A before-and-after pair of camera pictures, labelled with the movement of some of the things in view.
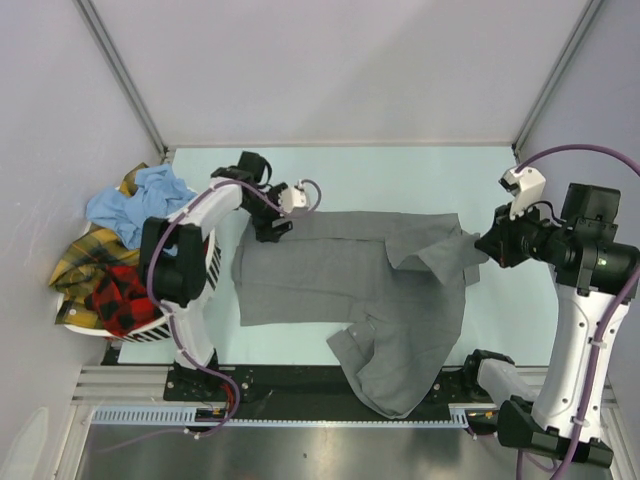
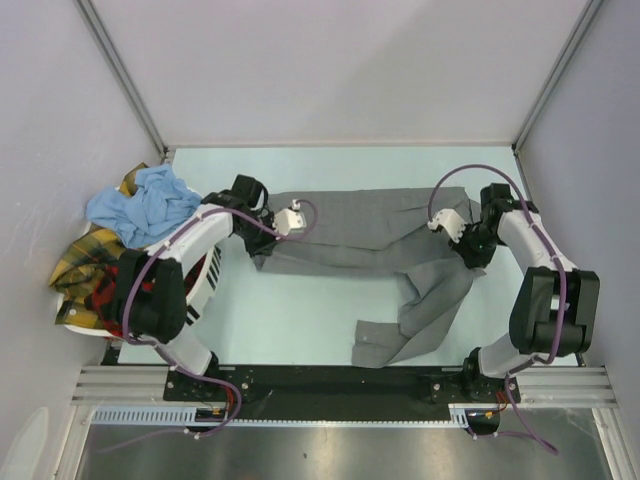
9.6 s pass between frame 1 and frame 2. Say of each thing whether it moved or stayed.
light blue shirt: stayed
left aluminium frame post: stayed
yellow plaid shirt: stayed
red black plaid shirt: stayed
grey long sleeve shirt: moved
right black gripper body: moved
